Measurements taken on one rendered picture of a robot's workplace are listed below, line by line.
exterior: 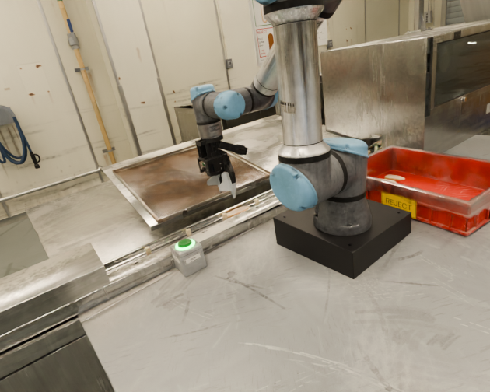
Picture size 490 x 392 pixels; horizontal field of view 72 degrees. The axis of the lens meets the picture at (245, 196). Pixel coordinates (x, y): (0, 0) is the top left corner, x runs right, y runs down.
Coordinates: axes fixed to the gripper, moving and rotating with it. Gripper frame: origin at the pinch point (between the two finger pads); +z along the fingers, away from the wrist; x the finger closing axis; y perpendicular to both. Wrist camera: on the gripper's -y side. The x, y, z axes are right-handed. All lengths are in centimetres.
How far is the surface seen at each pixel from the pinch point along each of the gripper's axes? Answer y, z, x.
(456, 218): -36, 7, 56
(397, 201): -36, 7, 39
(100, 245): 41, 12, -26
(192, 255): 23.9, 6.2, 16.7
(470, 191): -62, 11, 48
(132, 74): -83, -40, -341
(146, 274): 35.6, 9.8, 9.2
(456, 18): -706, -33, -272
